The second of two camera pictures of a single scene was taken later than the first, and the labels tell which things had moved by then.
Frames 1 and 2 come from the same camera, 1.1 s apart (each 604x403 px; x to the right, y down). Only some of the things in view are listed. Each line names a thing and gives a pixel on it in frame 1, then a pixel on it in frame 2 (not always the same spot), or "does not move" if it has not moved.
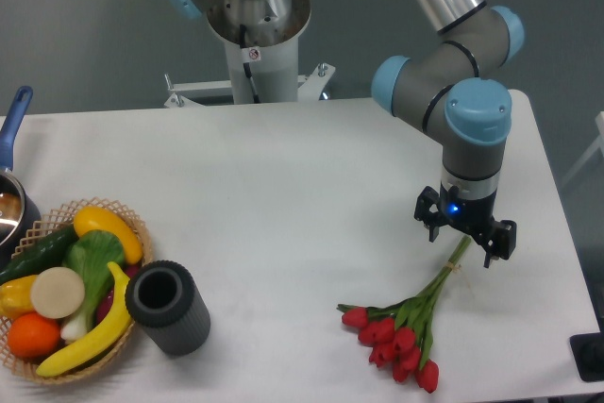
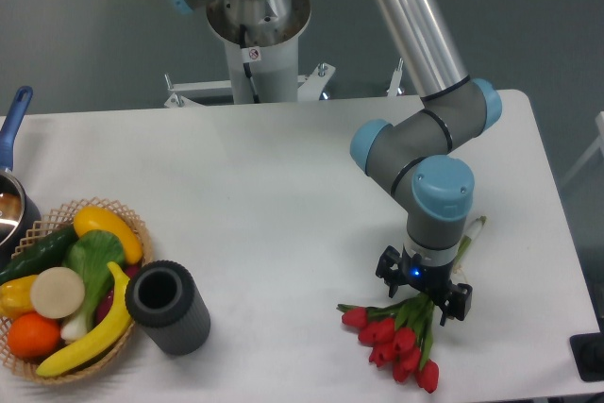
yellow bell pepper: (15, 297) does not move
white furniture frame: (599, 143) does not move
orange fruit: (33, 336) does not move
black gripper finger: (505, 244) → (459, 305)
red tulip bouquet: (395, 335) does not move
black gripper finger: (427, 198) → (393, 277)
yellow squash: (92, 218) does not move
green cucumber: (49, 254) does not move
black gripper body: (472, 215) → (431, 280)
